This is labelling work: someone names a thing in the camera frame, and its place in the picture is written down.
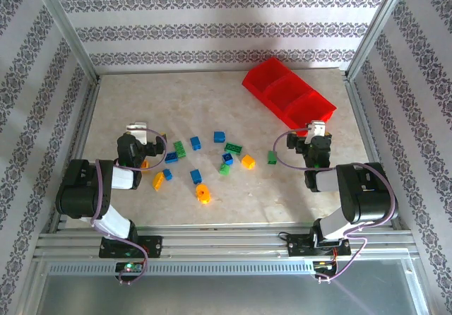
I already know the red three-compartment bin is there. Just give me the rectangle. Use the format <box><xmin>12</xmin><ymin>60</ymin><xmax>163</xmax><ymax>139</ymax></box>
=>
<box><xmin>241</xmin><ymin>56</ymin><xmax>338</xmax><ymax>129</ymax></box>

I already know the yellow lego with round hole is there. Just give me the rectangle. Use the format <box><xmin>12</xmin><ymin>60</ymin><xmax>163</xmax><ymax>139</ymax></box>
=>
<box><xmin>195</xmin><ymin>183</ymin><xmax>213</xmax><ymax>206</ymax></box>

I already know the grey metal sheet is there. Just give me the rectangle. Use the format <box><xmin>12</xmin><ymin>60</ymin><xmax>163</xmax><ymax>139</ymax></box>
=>
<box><xmin>20</xmin><ymin>258</ymin><xmax>434</xmax><ymax>315</ymax></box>

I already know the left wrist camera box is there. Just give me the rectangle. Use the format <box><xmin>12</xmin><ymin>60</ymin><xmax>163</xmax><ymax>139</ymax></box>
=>
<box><xmin>126</xmin><ymin>121</ymin><xmax>148</xmax><ymax>145</ymax></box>

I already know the aluminium side rail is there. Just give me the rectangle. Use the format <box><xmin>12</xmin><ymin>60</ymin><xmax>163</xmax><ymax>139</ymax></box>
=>
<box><xmin>49</xmin><ymin>76</ymin><xmax>103</xmax><ymax>233</ymax></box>
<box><xmin>343</xmin><ymin>71</ymin><xmax>405</xmax><ymax>232</ymax></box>

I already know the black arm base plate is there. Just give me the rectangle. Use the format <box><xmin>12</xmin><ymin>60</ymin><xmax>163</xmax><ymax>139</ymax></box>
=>
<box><xmin>98</xmin><ymin>234</ymin><xmax>164</xmax><ymax>259</ymax></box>
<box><xmin>286</xmin><ymin>232</ymin><xmax>351</xmax><ymax>258</ymax></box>

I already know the aluminium corner post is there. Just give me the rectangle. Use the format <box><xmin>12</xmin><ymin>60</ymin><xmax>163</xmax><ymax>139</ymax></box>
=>
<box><xmin>343</xmin><ymin>0</ymin><xmax>417</xmax><ymax>81</ymax></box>
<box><xmin>30</xmin><ymin>0</ymin><xmax>101</xmax><ymax>83</ymax></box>

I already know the aluminium mounting rail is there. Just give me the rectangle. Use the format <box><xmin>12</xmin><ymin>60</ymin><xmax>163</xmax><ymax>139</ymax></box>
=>
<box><xmin>34</xmin><ymin>222</ymin><xmax>416</xmax><ymax>261</ymax></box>

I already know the slotted grey cable duct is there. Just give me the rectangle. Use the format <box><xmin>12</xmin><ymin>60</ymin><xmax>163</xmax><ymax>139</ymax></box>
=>
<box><xmin>45</xmin><ymin>261</ymin><xmax>317</xmax><ymax>278</ymax></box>

